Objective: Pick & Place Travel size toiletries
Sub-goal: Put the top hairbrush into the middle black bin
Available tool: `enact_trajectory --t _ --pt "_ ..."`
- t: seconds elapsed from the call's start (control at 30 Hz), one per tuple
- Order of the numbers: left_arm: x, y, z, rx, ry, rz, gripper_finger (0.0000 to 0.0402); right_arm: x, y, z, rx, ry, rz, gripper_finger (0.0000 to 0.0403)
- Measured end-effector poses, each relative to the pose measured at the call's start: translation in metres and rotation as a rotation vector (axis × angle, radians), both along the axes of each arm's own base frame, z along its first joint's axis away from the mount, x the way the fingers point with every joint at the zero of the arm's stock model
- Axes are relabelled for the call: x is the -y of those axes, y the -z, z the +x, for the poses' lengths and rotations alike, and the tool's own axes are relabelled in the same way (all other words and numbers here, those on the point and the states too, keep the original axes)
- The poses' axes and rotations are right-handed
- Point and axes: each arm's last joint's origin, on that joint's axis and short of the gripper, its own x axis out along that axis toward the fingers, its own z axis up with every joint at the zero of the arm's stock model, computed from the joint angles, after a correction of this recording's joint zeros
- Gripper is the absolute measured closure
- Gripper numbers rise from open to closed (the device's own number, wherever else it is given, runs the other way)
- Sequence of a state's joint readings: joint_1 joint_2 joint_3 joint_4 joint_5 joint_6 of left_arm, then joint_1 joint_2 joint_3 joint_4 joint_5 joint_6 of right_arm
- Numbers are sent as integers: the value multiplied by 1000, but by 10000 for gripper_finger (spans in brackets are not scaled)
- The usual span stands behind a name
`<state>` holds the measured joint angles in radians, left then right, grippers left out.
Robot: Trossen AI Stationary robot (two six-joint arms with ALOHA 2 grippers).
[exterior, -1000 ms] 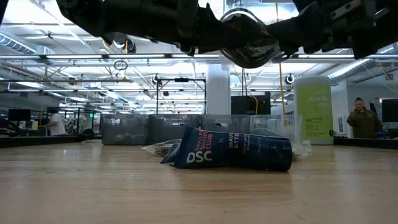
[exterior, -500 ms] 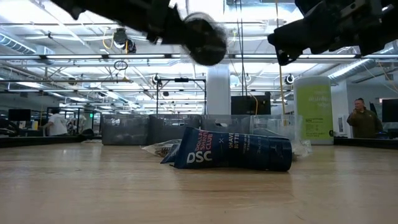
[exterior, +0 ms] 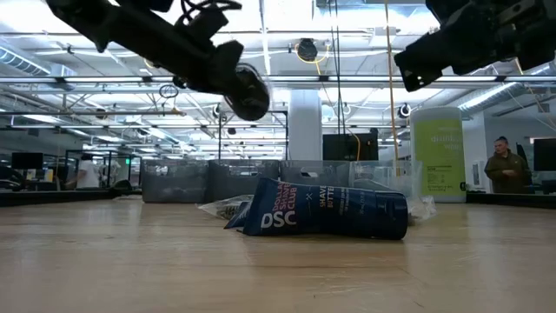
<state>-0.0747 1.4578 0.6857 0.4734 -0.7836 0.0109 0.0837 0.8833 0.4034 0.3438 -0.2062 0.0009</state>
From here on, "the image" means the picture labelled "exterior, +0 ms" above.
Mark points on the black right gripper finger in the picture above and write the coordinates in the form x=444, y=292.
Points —
x=428, y=58

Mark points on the clear plastic bag dark contents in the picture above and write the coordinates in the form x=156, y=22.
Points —
x=421, y=208
x=226, y=206

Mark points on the navy DSC shave butter tube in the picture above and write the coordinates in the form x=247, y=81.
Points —
x=347, y=213

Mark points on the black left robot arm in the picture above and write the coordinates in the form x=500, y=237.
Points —
x=143, y=39

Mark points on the white building column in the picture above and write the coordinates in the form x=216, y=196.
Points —
x=305, y=126

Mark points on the clear plastic bin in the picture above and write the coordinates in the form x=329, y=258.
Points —
x=382, y=171

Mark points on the person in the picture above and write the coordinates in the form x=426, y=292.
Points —
x=506, y=169
x=89, y=174

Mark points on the small black monitor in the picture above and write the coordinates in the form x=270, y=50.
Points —
x=26, y=161

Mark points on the black metal frame stand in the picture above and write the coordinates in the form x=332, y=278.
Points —
x=220, y=135

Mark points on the black rack frame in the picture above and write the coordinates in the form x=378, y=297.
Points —
x=108, y=153

